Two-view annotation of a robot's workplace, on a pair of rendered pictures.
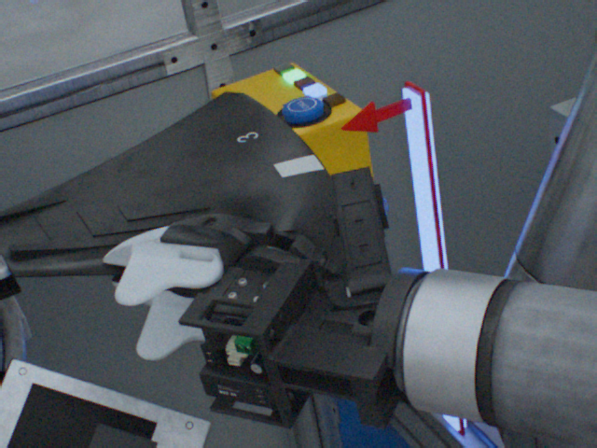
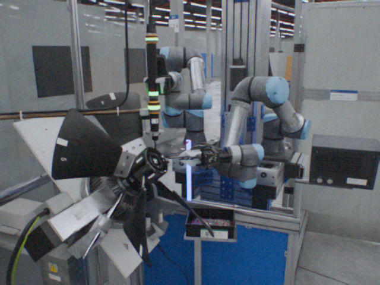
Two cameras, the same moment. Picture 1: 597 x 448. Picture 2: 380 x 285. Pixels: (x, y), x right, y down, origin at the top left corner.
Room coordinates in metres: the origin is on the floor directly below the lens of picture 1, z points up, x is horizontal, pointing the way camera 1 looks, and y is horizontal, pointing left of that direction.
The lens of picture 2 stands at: (-0.28, 1.03, 1.59)
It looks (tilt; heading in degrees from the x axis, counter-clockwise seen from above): 15 degrees down; 312
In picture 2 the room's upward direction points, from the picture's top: 1 degrees counter-clockwise
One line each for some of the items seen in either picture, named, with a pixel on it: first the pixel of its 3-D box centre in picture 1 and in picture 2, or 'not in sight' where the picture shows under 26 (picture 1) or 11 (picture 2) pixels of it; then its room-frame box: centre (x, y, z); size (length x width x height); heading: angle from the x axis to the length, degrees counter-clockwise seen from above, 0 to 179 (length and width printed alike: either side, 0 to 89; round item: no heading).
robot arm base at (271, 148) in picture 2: not in sight; (272, 143); (0.58, -0.64, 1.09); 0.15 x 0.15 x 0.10
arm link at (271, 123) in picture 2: not in sight; (274, 124); (0.57, -0.64, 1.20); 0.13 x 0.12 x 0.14; 2
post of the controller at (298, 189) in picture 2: not in sight; (297, 198); (0.26, -0.30, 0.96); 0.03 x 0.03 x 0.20; 20
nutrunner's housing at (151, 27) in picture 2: not in sight; (152, 80); (0.63, 0.22, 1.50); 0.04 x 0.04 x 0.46
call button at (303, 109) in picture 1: (303, 111); not in sight; (0.99, -0.04, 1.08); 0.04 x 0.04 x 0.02
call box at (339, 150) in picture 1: (292, 144); not in sight; (1.04, -0.02, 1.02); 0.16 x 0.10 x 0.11; 20
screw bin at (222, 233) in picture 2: not in sight; (210, 223); (0.54, -0.02, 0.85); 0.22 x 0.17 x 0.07; 35
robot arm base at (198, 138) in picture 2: not in sight; (195, 136); (1.05, -0.50, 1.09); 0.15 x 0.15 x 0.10
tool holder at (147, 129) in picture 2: not in sight; (151, 121); (0.64, 0.22, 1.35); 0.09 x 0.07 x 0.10; 55
